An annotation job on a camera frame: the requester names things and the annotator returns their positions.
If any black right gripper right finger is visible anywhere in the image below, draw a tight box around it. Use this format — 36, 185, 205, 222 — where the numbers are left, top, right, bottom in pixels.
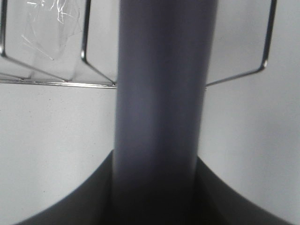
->
193, 158, 291, 225

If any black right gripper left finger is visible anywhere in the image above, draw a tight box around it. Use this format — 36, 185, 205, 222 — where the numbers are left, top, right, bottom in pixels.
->
18, 151, 113, 225

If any purple brush with black bristles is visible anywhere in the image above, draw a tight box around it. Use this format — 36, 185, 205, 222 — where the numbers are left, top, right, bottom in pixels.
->
111, 0, 218, 225

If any chrome wire dish rack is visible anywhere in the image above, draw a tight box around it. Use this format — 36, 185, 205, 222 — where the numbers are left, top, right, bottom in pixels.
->
0, 0, 278, 89

